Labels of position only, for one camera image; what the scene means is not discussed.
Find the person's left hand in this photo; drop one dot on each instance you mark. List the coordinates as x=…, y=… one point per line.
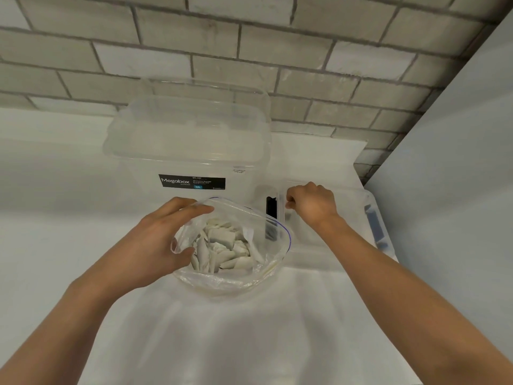
x=154, y=244

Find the clear storage box black label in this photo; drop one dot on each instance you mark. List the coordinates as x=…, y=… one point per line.
x=188, y=156

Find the person's left forearm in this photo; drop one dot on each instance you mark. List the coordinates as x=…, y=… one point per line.
x=76, y=316

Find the person's right fingers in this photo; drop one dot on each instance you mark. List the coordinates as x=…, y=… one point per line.
x=293, y=198

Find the person's right hand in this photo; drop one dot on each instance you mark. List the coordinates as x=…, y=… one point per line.
x=316, y=204

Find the person's right forearm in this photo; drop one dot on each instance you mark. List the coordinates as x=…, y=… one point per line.
x=400, y=288

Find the clear plastic zip bag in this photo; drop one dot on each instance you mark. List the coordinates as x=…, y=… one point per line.
x=240, y=276

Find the clear plastic storage box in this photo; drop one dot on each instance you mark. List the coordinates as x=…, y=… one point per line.
x=208, y=87

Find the person's left thumb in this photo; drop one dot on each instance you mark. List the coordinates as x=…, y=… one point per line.
x=183, y=257

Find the pile of white folded pieces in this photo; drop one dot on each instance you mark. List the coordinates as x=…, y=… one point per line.
x=226, y=246

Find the clear box lid black latches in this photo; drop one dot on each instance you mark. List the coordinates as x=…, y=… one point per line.
x=352, y=232

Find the white table cover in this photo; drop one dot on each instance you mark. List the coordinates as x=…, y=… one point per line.
x=248, y=340

